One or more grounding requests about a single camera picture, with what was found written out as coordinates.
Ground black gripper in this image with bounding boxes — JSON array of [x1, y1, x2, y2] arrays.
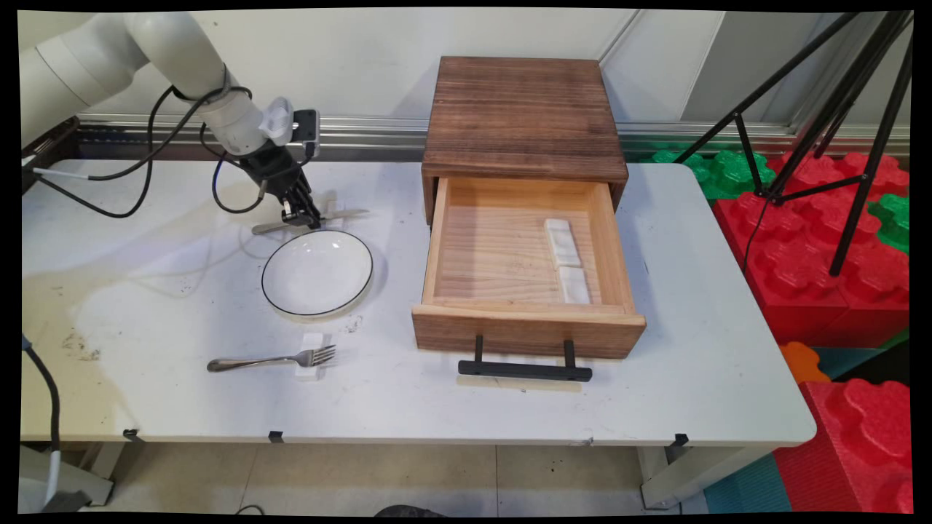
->
[[239, 140, 323, 231]]

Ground silver table knife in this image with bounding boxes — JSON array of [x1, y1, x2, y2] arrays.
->
[[251, 208, 370, 236]]

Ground white plate black rim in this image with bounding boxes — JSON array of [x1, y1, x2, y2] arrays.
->
[[261, 229, 375, 321]]

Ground silver fork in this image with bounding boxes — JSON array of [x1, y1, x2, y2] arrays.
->
[[207, 345, 337, 374]]

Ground dark wooden drawer cabinet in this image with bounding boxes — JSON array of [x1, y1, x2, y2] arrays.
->
[[421, 57, 631, 226]]

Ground light wooden drawer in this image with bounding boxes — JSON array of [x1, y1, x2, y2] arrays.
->
[[411, 175, 647, 361]]

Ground white table leg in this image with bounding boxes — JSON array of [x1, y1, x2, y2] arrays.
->
[[639, 445, 774, 510], [20, 440, 126, 507]]

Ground green foam block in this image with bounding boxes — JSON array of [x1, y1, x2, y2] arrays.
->
[[866, 193, 911, 255], [650, 148, 774, 202]]

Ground red foam block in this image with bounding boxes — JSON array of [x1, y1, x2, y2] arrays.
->
[[773, 378, 915, 515], [712, 151, 911, 349]]

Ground orange foam piece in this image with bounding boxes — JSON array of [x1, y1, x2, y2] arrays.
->
[[779, 342, 831, 385]]

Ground teal foam mat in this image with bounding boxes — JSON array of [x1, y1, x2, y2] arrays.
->
[[703, 451, 794, 515]]

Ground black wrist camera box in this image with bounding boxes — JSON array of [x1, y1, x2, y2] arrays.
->
[[293, 108, 322, 158]]

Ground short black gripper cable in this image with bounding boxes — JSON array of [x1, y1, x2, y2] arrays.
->
[[210, 155, 267, 216]]

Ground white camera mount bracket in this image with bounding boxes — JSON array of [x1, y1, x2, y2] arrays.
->
[[258, 97, 296, 143]]

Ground aluminium wall rail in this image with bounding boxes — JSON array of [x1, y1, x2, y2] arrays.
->
[[76, 113, 911, 162]]

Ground long thin black cable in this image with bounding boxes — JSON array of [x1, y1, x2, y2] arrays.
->
[[32, 85, 253, 220]]

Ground black drawer handle bar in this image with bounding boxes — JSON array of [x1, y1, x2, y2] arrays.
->
[[457, 335, 594, 383]]

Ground black camera tripod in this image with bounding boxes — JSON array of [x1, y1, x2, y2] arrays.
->
[[674, 11, 915, 277]]

